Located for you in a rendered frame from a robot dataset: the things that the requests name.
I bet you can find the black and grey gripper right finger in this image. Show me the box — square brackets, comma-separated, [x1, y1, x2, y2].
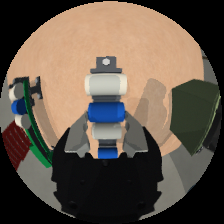
[122, 111, 164, 183]

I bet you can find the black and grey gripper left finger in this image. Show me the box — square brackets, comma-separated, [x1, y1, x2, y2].
[51, 111, 90, 182]

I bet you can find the white plastic bar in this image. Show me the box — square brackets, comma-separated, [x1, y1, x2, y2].
[15, 114, 31, 129]
[85, 73, 127, 96]
[9, 83, 24, 101]
[92, 123, 122, 139]

